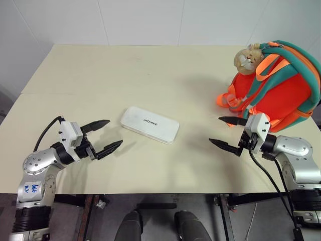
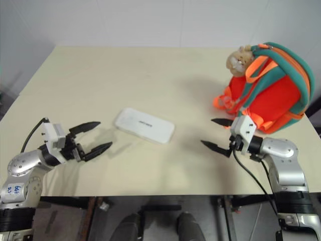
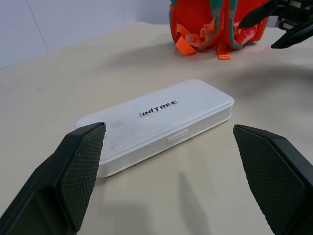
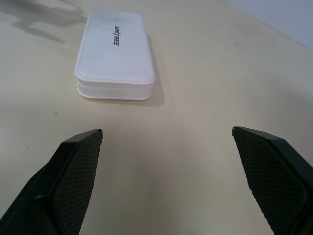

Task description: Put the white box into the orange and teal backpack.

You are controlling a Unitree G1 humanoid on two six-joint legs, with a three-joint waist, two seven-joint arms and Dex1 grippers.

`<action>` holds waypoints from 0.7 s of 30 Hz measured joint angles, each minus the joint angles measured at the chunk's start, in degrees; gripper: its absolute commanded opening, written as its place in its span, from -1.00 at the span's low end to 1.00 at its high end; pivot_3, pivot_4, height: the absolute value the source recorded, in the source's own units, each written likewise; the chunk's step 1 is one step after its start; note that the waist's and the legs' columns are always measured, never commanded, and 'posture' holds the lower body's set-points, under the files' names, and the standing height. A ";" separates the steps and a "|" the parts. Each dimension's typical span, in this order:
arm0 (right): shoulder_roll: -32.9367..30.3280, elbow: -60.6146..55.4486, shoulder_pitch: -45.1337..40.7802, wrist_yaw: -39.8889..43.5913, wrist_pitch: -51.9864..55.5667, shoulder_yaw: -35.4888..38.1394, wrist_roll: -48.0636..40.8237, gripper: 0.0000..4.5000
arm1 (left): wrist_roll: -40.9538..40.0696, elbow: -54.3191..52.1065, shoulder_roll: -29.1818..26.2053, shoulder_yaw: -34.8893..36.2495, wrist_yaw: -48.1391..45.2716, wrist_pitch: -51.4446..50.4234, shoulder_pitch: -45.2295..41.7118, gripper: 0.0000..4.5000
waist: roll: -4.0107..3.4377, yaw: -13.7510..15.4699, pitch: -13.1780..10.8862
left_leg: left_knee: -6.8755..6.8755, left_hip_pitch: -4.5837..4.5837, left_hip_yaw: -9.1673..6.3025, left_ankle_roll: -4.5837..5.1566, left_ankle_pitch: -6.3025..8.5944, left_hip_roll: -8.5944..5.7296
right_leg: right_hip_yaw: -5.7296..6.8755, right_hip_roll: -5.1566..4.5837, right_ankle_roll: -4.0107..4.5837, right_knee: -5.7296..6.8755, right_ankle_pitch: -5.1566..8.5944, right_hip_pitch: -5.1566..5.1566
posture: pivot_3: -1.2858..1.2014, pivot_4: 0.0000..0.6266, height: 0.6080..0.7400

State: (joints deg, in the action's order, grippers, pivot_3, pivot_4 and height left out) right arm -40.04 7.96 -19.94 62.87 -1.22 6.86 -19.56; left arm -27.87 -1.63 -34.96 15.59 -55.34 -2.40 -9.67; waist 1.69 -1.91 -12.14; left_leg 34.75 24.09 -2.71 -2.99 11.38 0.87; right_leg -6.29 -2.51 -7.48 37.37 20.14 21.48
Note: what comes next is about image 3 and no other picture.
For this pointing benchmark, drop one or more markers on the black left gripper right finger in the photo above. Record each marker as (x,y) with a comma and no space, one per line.
(276,176)

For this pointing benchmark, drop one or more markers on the orange backpack with green trim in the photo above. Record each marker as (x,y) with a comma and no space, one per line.
(193,17)

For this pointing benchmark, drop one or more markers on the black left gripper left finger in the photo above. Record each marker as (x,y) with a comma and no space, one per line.
(49,186)

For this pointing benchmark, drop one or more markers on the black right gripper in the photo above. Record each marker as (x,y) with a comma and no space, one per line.
(297,12)

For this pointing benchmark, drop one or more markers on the white plastic case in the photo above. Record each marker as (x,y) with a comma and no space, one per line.
(159,127)

